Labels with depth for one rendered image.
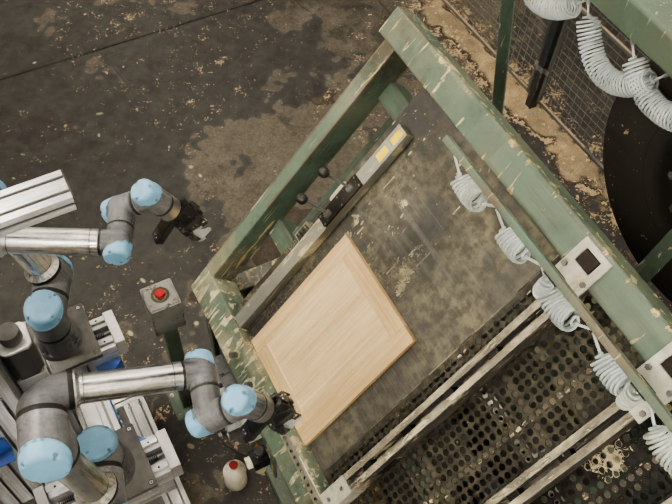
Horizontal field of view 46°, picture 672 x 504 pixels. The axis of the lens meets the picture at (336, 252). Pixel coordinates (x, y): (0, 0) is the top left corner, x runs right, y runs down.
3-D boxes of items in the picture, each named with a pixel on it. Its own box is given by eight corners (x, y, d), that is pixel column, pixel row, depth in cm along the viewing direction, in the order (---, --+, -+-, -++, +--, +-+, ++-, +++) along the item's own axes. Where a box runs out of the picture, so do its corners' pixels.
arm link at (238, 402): (213, 390, 195) (243, 376, 193) (235, 398, 204) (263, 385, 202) (221, 420, 191) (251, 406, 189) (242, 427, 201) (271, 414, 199)
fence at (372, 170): (242, 317, 292) (234, 317, 289) (406, 126, 249) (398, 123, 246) (248, 328, 289) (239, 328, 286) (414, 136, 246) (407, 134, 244)
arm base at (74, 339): (43, 368, 260) (35, 354, 251) (29, 332, 267) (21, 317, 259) (88, 349, 264) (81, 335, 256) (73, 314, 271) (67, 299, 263)
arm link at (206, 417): (195, 404, 207) (231, 387, 205) (202, 444, 201) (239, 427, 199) (178, 395, 201) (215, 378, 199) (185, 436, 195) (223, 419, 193)
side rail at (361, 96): (228, 267, 308) (206, 265, 300) (407, 44, 259) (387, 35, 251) (234, 279, 306) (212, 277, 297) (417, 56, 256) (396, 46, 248)
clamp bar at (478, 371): (330, 487, 257) (277, 498, 239) (604, 239, 203) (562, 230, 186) (345, 515, 252) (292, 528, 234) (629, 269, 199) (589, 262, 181)
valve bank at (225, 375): (189, 381, 310) (182, 352, 290) (223, 366, 314) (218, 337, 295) (241, 495, 286) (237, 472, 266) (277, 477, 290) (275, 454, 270)
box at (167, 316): (146, 313, 306) (138, 288, 291) (175, 301, 309) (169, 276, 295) (157, 338, 300) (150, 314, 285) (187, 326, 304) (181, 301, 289)
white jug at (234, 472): (221, 475, 347) (217, 459, 331) (242, 465, 350) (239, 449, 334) (230, 495, 342) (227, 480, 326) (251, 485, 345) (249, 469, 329)
